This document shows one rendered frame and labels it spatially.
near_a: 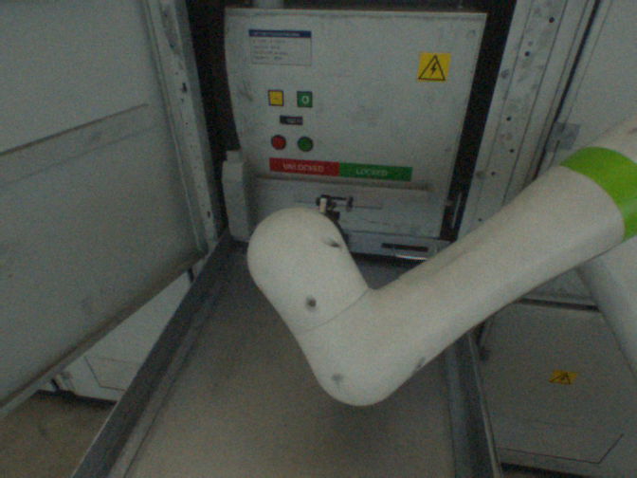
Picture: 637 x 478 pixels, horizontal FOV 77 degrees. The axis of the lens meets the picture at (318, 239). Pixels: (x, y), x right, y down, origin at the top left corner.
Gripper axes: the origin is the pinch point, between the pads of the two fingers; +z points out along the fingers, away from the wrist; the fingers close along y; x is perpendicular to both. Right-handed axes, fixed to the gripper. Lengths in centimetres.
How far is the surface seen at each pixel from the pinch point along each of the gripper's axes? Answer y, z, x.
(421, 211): -5.0, 16.1, 19.1
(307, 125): -21.5, 6.8, -7.2
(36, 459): 94, 41, -103
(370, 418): 29.3, -14.5, 10.6
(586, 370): 33, 31, 67
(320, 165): -13.7, 11.1, -4.4
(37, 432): 90, 49, -110
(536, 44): -34.3, -5.7, 32.2
